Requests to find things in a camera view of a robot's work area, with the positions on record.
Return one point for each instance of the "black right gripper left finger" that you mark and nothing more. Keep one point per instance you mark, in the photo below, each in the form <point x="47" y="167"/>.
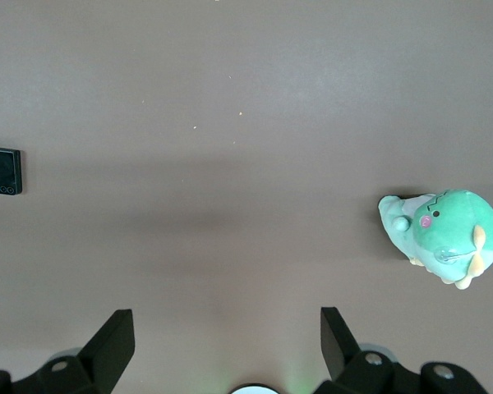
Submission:
<point x="107" y="349"/>

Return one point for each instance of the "brown table cover sheet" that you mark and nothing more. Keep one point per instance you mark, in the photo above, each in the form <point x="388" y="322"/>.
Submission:
<point x="230" y="164"/>

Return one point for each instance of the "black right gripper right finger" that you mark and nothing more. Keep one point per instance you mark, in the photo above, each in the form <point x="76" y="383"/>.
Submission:
<point x="341" y="353"/>

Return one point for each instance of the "green dinosaur plush toy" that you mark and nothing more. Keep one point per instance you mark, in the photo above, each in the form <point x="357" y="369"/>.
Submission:
<point x="456" y="230"/>

